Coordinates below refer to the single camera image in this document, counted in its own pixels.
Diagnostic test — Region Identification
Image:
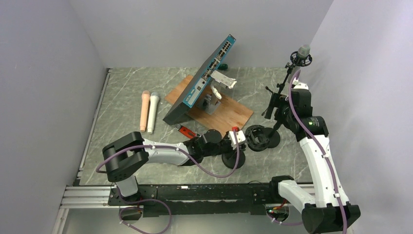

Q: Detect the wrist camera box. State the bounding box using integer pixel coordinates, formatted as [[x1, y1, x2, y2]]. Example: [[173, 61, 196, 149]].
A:
[[292, 82, 309, 90], [228, 127, 246, 149]]

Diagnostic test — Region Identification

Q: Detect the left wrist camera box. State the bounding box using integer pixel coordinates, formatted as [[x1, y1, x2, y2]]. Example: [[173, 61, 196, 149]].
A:
[[228, 127, 246, 149]]

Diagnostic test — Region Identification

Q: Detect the black tripod mic stand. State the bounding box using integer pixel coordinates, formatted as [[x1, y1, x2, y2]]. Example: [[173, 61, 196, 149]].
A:
[[265, 51, 313, 104]]

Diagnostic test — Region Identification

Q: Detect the grey metal bracket fixture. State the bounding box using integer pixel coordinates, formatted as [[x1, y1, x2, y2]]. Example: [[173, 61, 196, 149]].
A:
[[196, 70, 237, 115]]

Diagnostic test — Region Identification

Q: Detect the grey microphone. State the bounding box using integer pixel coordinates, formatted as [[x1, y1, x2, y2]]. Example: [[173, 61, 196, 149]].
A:
[[287, 44, 311, 85]]

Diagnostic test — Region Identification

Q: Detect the white microphone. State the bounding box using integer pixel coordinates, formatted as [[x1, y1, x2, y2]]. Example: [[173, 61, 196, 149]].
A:
[[147, 92, 160, 134]]

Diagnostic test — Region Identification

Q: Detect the wooden board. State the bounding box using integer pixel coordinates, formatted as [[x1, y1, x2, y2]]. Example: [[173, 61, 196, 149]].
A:
[[165, 75, 253, 136]]

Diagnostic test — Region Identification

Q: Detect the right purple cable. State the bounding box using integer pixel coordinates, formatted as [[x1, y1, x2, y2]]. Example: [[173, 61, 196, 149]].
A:
[[287, 69, 348, 234]]

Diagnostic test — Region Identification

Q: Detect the black front rail frame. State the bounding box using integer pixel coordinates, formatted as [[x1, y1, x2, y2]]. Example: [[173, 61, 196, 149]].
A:
[[61, 182, 317, 217]]

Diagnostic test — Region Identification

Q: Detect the pink microphone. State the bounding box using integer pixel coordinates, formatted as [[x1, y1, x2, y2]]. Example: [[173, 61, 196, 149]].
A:
[[140, 90, 150, 132]]

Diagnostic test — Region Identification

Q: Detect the purple loose cable loop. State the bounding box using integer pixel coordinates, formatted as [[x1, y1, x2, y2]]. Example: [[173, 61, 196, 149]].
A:
[[118, 198, 172, 234]]

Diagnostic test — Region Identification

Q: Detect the blue network switch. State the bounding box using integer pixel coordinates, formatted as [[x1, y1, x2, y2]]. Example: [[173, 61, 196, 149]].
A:
[[163, 34, 236, 125]]

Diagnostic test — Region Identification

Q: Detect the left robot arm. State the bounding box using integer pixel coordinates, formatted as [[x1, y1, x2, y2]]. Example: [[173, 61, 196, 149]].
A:
[[95, 127, 246, 205]]

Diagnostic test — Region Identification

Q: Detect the black round-base mic stand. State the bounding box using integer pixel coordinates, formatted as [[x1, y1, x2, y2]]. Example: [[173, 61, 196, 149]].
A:
[[222, 125, 269, 169]]

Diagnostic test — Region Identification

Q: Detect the green small object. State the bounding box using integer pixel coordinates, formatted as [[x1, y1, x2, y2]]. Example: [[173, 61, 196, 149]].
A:
[[218, 63, 228, 71]]

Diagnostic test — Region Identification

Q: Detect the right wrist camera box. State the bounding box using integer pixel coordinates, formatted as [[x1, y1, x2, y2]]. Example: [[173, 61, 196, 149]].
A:
[[292, 82, 309, 90]]

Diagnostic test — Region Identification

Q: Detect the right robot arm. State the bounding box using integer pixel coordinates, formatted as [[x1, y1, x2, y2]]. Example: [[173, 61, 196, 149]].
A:
[[265, 87, 361, 234]]

